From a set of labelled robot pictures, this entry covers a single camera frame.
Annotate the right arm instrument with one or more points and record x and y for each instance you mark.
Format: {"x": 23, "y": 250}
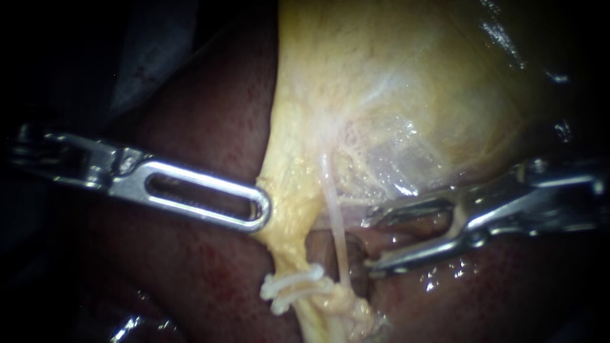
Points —
{"x": 548, "y": 205}

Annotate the left arm instrument jaw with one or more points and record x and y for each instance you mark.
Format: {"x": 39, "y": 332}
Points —
{"x": 200, "y": 180}

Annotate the right arm instrument jaw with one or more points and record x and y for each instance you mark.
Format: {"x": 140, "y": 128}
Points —
{"x": 419, "y": 258}
{"x": 410, "y": 207}

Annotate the left arm instrument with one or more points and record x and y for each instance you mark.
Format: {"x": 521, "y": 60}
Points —
{"x": 90, "y": 162}

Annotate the gallbladder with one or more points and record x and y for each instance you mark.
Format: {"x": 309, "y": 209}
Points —
{"x": 381, "y": 71}

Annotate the white clip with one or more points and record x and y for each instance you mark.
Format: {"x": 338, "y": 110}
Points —
{"x": 305, "y": 295}
{"x": 290, "y": 282}

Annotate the pale fatty tissue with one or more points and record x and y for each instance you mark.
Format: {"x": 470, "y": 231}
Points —
{"x": 405, "y": 157}
{"x": 353, "y": 309}

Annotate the dark red liver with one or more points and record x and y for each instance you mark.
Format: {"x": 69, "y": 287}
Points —
{"x": 190, "y": 271}

